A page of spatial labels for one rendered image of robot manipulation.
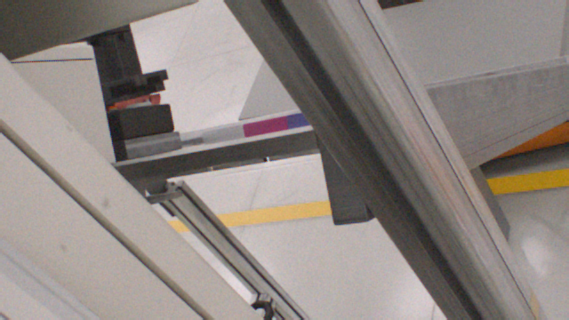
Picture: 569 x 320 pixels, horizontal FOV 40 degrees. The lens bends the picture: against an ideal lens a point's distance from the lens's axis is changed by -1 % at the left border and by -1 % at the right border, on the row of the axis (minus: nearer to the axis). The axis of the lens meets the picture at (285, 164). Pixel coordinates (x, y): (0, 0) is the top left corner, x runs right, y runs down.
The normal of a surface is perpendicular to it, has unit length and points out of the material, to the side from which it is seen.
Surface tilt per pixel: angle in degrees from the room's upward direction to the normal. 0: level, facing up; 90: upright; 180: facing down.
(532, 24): 0
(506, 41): 0
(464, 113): 90
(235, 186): 0
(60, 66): 90
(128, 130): 90
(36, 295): 85
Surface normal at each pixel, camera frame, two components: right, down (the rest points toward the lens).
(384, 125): -0.23, 0.77
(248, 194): -0.48, -0.62
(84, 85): 0.85, -0.14
